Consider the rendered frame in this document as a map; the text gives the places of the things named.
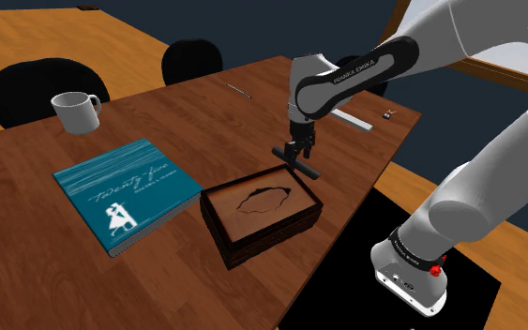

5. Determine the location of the dark wooden tissue box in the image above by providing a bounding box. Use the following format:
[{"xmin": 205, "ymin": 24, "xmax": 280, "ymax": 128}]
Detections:
[{"xmin": 199, "ymin": 163, "xmax": 324, "ymax": 271}]

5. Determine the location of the large black round chair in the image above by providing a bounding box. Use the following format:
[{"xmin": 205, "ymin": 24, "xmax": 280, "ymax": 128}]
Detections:
[{"xmin": 0, "ymin": 57, "xmax": 111, "ymax": 130}]

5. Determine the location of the flat grey bar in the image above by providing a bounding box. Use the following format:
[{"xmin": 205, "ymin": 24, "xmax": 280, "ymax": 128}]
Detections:
[{"xmin": 328, "ymin": 108, "xmax": 374, "ymax": 133}]

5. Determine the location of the wooden framed window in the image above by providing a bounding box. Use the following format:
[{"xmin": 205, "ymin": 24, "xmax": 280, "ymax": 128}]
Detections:
[{"xmin": 379, "ymin": 0, "xmax": 528, "ymax": 98}]

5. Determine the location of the black robot stand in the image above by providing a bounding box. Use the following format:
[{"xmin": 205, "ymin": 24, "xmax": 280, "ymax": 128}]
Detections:
[{"xmin": 277, "ymin": 185, "xmax": 503, "ymax": 330}]

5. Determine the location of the teal hardcover book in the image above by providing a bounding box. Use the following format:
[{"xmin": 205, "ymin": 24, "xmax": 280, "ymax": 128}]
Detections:
[{"xmin": 53, "ymin": 138, "xmax": 205, "ymax": 259}]

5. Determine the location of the thin grey pen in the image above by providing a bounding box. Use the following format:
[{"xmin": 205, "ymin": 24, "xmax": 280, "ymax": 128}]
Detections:
[{"xmin": 225, "ymin": 82, "xmax": 253, "ymax": 99}]

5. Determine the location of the black cylindrical marker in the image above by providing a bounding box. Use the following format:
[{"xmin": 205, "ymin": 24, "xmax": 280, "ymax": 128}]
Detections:
[{"xmin": 271, "ymin": 145, "xmax": 323, "ymax": 181}]

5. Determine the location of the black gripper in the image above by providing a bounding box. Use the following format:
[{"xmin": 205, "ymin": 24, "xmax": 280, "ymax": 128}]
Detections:
[{"xmin": 283, "ymin": 120, "xmax": 317, "ymax": 162}]

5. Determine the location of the white mug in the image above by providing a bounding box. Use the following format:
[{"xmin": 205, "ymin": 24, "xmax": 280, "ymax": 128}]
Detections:
[{"xmin": 50, "ymin": 91, "xmax": 103, "ymax": 136}]

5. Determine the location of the small black round chair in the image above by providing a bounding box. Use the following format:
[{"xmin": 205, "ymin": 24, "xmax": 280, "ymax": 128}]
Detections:
[{"xmin": 160, "ymin": 38, "xmax": 224, "ymax": 87}]

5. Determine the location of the brown wooden table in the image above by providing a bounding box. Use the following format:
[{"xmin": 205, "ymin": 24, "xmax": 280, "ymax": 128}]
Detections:
[{"xmin": 0, "ymin": 54, "xmax": 423, "ymax": 330}]

